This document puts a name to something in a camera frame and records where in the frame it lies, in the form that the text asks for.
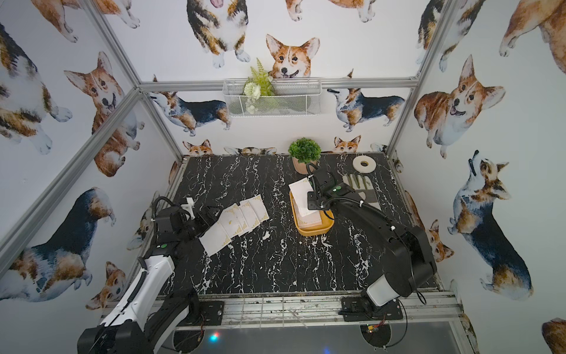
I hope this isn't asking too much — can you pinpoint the yellow plastic storage box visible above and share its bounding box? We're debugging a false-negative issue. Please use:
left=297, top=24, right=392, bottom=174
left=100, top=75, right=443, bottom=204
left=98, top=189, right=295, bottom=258
left=289, top=193, right=335, bottom=237

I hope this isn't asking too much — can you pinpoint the stack of stationery paper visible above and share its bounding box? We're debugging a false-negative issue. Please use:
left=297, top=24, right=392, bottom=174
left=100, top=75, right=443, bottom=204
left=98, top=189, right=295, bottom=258
left=297, top=210, right=323, bottom=229

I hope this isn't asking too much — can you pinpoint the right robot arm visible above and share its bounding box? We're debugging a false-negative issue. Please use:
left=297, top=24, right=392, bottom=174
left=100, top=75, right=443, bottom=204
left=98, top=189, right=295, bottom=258
left=307, top=168, right=437, bottom=307

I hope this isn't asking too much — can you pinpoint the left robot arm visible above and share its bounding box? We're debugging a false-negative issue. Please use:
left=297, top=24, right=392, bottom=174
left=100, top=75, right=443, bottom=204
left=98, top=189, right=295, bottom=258
left=77, top=199, right=218, bottom=353

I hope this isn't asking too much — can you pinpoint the potted green plant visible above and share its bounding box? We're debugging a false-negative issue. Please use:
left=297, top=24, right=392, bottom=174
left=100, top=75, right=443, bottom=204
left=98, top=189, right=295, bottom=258
left=288, top=137, right=321, bottom=175

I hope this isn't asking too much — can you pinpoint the white tape roll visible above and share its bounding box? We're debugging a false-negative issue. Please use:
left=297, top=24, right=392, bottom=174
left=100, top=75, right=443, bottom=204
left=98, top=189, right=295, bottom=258
left=352, top=155, right=377, bottom=174

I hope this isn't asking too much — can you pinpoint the artificial fern with flower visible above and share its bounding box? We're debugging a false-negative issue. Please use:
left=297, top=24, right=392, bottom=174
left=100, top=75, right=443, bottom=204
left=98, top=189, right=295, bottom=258
left=243, top=59, right=276, bottom=114

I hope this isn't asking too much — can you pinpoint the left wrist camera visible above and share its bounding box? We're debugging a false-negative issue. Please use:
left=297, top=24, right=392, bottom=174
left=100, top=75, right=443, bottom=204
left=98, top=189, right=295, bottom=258
left=181, top=197, right=195, bottom=219

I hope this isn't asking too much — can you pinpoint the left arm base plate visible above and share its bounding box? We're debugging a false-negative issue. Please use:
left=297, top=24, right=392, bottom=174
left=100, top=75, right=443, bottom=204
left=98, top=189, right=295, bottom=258
left=178, top=301, right=225, bottom=327

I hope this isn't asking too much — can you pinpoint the white wire wall basket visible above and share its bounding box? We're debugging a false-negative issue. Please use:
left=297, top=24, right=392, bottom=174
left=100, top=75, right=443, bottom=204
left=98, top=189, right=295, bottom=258
left=223, top=79, right=322, bottom=117

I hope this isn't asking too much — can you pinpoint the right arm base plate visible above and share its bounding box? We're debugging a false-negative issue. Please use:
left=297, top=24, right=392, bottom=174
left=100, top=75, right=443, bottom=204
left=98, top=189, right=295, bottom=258
left=338, top=296, right=404, bottom=322

